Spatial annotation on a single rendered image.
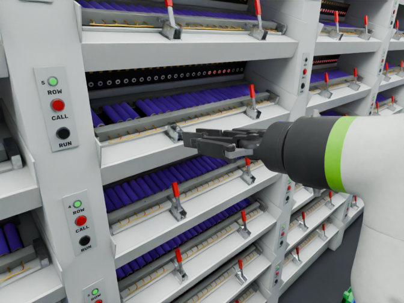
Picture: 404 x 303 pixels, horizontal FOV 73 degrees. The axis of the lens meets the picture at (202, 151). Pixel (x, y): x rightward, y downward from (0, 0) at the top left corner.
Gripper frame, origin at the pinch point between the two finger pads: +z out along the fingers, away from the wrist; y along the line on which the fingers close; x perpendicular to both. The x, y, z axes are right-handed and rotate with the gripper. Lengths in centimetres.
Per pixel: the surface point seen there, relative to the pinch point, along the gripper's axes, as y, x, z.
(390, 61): 182, 9, 19
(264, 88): 42.2, 6.0, 15.9
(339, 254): 113, -97, 21
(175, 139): -1.0, -0.5, 7.4
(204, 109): 12.1, 3.7, 12.0
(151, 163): -7.2, -4.3, 8.2
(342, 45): 73, 17, 4
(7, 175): -30.6, 0.2, 10.3
